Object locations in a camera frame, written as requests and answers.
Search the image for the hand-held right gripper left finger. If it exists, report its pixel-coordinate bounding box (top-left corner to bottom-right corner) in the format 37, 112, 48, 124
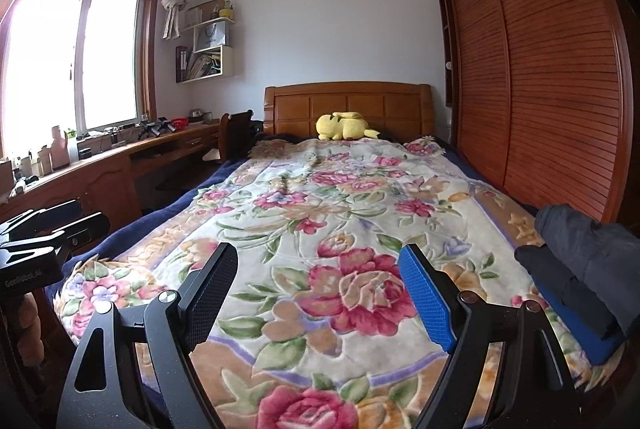
57, 241, 239, 429

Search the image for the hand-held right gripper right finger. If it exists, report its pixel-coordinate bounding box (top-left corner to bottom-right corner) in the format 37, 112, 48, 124
397, 243, 581, 429

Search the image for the wooden chair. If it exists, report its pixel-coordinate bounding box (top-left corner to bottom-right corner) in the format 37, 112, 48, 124
220, 110, 264, 162

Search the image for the blue folded cloth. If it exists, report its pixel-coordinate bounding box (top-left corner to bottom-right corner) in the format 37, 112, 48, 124
537, 284, 629, 366

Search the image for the wooden slatted wardrobe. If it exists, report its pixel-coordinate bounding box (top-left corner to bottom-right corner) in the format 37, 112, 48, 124
431, 0, 637, 226

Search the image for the white wall shelf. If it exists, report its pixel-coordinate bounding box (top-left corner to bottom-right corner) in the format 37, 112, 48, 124
175, 0, 236, 84

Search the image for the tied beige curtain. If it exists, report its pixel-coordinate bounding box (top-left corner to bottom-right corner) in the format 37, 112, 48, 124
161, 0, 204, 41

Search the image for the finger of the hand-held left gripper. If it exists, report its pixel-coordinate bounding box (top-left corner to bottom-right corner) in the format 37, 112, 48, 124
0, 200, 82, 244
7, 211, 111, 260

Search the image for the wooden bed headboard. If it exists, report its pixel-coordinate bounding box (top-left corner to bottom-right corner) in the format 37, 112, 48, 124
263, 82, 435, 140

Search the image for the person's left hand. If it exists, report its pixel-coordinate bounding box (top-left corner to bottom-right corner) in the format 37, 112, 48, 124
22, 291, 54, 348

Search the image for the yellow plush toy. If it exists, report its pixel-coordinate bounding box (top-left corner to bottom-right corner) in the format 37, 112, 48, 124
316, 111, 381, 142

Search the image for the wooden desk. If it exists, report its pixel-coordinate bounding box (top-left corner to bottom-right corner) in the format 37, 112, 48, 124
0, 119, 226, 260

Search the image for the white paper bag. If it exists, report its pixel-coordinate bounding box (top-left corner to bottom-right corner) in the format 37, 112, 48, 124
194, 21, 229, 52

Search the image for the dark navy jacket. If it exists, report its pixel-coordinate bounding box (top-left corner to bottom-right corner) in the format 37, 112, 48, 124
515, 204, 640, 341

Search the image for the floral blanket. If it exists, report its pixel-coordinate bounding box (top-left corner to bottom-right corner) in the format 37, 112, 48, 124
52, 136, 608, 429

